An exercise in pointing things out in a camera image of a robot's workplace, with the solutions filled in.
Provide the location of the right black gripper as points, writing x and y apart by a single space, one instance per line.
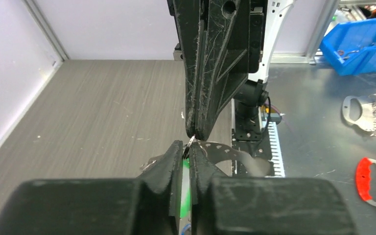
218 52

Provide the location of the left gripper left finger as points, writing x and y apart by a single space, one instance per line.
159 210

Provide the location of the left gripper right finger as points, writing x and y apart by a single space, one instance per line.
201 173

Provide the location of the metal keyring holder plate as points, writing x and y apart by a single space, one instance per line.
214 153

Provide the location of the green tagged key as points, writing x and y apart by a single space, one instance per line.
185 190

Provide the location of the blue tagged key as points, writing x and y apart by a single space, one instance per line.
186 230

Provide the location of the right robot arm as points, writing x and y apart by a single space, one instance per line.
251 93

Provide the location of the spare metal keyring plate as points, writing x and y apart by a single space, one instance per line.
367 113

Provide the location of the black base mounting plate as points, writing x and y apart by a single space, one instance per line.
250 136

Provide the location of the blue plastic bin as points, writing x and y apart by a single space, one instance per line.
350 47

